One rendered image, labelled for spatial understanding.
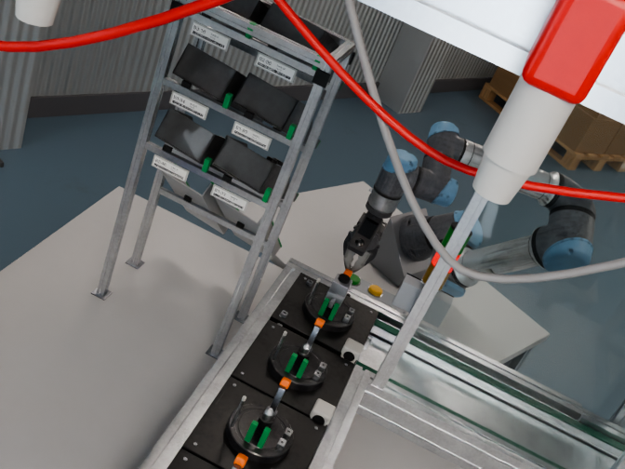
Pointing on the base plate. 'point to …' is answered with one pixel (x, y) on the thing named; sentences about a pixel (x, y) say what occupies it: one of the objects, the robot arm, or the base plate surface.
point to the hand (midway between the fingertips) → (349, 270)
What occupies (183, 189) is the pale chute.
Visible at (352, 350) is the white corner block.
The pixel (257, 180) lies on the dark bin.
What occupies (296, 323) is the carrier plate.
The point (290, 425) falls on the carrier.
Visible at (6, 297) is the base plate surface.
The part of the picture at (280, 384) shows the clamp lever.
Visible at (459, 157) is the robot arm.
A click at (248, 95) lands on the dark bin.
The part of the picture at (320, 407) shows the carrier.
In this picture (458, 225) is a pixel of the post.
